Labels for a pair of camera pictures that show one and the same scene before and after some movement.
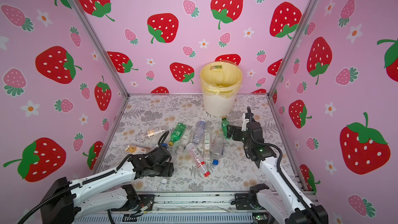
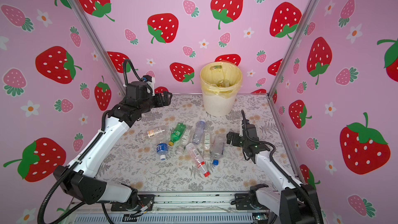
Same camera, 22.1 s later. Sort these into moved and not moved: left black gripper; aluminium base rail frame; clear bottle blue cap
Moved: left black gripper
Not moved: clear bottle blue cap; aluminium base rail frame
